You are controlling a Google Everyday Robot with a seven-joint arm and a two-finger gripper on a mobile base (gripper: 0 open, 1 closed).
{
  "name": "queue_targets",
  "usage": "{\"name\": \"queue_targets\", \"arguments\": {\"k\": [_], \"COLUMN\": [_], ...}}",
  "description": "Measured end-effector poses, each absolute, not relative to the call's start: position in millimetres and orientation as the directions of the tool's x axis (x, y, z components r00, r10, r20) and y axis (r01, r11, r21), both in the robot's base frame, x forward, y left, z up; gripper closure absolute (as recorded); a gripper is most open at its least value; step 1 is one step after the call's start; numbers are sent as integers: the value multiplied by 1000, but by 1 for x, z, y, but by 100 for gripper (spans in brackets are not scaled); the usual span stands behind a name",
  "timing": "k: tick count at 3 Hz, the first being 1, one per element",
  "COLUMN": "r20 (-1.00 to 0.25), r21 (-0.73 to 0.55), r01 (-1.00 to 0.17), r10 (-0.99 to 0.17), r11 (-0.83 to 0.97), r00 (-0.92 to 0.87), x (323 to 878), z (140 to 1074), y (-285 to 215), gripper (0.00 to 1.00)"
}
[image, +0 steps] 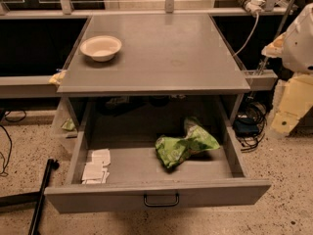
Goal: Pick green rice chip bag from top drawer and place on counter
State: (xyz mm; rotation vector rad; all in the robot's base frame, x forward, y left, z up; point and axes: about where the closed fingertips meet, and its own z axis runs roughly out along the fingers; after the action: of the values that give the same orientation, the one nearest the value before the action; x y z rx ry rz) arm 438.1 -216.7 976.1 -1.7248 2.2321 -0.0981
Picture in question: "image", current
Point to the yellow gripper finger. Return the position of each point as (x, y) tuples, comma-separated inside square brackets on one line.
[(275, 48), (292, 100)]

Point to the green rice chip bag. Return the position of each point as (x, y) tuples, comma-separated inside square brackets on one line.
[(172, 151)]

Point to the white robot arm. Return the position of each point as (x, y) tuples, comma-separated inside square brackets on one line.
[(298, 46)]

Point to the grey open drawer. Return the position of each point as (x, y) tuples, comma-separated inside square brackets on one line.
[(209, 179)]

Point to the grey counter cabinet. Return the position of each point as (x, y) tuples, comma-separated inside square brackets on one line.
[(168, 54)]

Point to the white power strip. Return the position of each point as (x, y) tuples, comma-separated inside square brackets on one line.
[(251, 6)]

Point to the dark blue box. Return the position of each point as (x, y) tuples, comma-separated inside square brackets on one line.
[(245, 127)]

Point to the white paper bowl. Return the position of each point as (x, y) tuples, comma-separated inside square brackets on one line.
[(101, 48)]

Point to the green wrapper scrap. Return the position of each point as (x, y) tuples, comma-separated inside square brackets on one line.
[(68, 125)]

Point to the yellow tape scrap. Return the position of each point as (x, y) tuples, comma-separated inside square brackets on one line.
[(57, 78)]

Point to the black metal stand leg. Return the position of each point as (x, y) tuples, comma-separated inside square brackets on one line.
[(37, 198)]

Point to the black drawer handle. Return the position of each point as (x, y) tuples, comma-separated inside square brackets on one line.
[(161, 201)]

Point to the grey metal rail frame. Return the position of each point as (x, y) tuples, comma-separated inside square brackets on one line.
[(39, 87)]

